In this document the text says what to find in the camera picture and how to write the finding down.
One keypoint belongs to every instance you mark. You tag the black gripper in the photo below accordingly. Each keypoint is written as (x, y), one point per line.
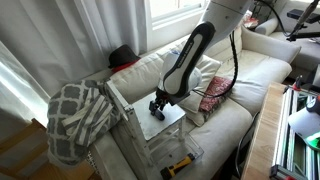
(165, 97)

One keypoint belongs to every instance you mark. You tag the small black remote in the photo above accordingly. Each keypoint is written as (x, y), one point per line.
(159, 116)

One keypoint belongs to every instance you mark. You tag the wooden table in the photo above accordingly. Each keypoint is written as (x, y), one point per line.
(263, 133)

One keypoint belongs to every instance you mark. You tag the red cloth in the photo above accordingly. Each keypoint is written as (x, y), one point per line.
(125, 66)

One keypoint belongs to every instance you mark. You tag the grey white striped cloth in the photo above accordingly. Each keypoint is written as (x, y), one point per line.
(86, 120)

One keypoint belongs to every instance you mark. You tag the black camera stand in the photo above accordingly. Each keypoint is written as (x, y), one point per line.
(301, 23)

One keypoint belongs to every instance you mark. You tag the light grey sofa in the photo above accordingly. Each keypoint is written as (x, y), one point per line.
(300, 50)

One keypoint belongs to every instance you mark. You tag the yellow and black flashlight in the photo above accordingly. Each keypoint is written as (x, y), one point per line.
(178, 165)

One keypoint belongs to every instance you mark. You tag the white curtain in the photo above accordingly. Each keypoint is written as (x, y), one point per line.
(50, 40)

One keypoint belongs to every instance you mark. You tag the red patterned pillow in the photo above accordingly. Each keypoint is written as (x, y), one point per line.
(216, 90)

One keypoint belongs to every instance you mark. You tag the white window frame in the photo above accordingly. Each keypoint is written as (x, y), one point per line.
(176, 15)

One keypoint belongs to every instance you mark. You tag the grey white patterned blanket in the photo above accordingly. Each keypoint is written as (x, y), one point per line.
(63, 110)

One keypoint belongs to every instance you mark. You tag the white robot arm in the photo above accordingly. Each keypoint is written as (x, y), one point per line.
(186, 60)

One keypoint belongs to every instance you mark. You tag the white lamp shade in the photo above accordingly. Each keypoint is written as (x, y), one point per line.
(305, 121)

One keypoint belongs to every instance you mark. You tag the wooden furniture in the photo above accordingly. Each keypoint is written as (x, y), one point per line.
(23, 156)

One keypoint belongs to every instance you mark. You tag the black hat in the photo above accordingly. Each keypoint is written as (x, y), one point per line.
(123, 55)

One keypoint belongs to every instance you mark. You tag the plain cream throw pillow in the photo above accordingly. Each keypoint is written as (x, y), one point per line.
(206, 71)

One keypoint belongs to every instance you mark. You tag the aluminium rail frame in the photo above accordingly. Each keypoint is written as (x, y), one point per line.
(293, 156)

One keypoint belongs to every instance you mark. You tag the cream fabric sofa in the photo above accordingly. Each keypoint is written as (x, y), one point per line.
(260, 76)

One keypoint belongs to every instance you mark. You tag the clear plastic bin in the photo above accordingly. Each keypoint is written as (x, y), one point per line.
(190, 148)

